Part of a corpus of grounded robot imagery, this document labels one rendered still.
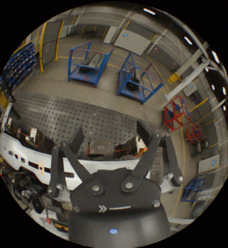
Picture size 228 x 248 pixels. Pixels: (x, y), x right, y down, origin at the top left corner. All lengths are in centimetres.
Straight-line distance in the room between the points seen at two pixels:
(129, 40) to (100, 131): 737
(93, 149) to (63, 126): 48
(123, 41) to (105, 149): 756
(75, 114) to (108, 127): 37
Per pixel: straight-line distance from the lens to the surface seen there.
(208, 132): 743
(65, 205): 49
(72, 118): 86
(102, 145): 46
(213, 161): 648
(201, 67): 409
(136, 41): 771
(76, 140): 17
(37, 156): 55
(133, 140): 54
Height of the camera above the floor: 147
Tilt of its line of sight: 59 degrees down
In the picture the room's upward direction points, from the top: 43 degrees clockwise
